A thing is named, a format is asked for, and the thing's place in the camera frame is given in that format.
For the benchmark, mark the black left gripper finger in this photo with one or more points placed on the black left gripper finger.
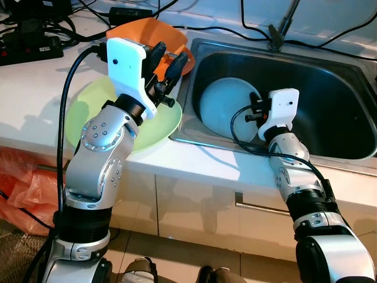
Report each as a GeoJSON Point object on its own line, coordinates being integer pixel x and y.
{"type": "Point", "coordinates": [156, 58]}
{"type": "Point", "coordinates": [178, 66]}

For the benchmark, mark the white bowl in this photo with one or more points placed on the white bowl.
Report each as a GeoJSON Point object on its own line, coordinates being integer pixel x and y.
{"type": "Point", "coordinates": [221, 109]}

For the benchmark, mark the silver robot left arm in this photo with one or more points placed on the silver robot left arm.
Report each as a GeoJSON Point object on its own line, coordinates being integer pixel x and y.
{"type": "Point", "coordinates": [97, 171]}

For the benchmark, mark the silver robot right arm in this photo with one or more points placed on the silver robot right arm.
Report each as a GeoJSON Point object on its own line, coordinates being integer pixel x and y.
{"type": "Point", "coordinates": [294, 177]}

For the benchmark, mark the white kitchen cabinet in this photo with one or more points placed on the white kitchen cabinet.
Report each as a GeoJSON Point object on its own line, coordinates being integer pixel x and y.
{"type": "Point", "coordinates": [194, 206]}

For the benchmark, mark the orange bowl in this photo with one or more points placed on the orange bowl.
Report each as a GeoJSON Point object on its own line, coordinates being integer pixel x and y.
{"type": "Point", "coordinates": [153, 29]}

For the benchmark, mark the green plate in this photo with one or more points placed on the green plate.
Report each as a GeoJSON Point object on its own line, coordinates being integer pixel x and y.
{"type": "Point", "coordinates": [159, 124]}

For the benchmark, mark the black power adapter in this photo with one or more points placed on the black power adapter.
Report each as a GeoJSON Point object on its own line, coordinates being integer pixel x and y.
{"type": "Point", "coordinates": [131, 13]}

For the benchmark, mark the stainless steel sink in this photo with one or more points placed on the stainless steel sink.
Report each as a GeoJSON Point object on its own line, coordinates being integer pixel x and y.
{"type": "Point", "coordinates": [330, 100]}

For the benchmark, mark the black faucet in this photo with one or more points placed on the black faucet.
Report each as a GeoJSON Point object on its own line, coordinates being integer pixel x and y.
{"type": "Point", "coordinates": [281, 32]}

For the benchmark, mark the black power strip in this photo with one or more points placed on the black power strip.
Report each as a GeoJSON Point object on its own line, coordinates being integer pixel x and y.
{"type": "Point", "coordinates": [29, 50]}

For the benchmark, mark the black electronic device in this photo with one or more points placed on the black electronic device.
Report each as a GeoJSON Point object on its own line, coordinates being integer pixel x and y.
{"type": "Point", "coordinates": [35, 9]}

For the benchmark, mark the red plastic bag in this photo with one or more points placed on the red plastic bag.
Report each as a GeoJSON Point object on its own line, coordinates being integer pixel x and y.
{"type": "Point", "coordinates": [29, 188]}

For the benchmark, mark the grey robot right leg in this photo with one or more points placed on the grey robot right leg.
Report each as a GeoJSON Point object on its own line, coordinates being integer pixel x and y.
{"type": "Point", "coordinates": [221, 276]}

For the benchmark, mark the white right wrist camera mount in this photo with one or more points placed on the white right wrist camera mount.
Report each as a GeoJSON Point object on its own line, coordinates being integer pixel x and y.
{"type": "Point", "coordinates": [283, 109]}

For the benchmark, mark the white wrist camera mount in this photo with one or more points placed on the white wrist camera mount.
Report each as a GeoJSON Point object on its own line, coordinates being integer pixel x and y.
{"type": "Point", "coordinates": [283, 109]}
{"type": "Point", "coordinates": [126, 65]}

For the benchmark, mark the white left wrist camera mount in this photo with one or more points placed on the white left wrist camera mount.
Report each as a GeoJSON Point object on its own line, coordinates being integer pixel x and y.
{"type": "Point", "coordinates": [126, 65]}

